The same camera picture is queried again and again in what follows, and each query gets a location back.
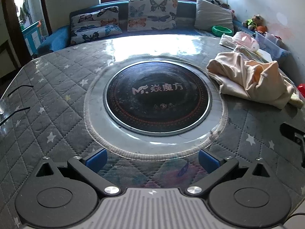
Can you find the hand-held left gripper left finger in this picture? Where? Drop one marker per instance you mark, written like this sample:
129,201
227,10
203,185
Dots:
96,160

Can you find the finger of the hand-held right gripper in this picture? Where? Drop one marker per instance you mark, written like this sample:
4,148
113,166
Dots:
292,130

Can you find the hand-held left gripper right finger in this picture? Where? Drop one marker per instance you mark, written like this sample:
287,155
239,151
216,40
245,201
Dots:
208,160

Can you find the beige garment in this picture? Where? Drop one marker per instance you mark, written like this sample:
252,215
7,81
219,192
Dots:
238,76

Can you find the pale yellow cloth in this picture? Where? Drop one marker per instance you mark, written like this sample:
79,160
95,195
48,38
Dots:
296,99

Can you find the red object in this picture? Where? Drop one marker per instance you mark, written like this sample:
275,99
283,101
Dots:
302,87

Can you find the round black induction cooker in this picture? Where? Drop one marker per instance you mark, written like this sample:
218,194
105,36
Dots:
143,109

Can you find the grey quilted star table cover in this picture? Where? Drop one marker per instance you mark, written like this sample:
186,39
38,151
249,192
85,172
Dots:
47,88

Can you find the clear storage box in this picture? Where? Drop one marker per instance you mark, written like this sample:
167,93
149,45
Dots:
271,44

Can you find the pink cloth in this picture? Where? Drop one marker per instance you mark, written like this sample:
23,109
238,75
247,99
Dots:
245,40

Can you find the eyeglasses with black arms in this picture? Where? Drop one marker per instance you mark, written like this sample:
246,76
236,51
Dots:
21,87

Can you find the orange plush toy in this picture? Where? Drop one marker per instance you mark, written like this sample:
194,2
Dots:
261,29

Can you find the clear plastic bag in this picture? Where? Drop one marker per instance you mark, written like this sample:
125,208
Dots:
226,41

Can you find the plush bear with green vest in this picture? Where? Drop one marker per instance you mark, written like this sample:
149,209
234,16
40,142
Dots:
253,21

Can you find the green bowl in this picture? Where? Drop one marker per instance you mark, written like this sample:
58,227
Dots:
222,30

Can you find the long butterfly print pillow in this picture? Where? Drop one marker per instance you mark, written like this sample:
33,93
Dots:
95,16
95,34

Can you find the blue sofa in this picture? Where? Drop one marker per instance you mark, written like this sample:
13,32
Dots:
57,35

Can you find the grey pillow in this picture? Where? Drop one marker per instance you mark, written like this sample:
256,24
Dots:
212,14

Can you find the black white plush toy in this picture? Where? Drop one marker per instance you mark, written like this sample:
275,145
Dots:
216,2

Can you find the square butterfly print pillow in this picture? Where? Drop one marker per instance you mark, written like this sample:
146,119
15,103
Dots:
152,14

